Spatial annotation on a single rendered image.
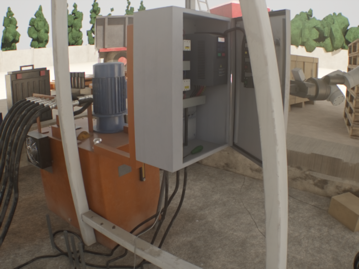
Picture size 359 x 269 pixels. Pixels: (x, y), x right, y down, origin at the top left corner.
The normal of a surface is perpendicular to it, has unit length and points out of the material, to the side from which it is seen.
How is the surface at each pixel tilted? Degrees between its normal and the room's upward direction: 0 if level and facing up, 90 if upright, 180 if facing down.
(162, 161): 90
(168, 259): 0
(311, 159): 89
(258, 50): 93
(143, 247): 0
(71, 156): 91
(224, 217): 0
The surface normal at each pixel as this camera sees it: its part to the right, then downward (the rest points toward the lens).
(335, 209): -0.97, 0.07
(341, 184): -0.55, 0.26
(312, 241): 0.00, -0.96
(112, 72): 0.47, 0.24
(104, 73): 0.01, 0.27
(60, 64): 0.77, 0.19
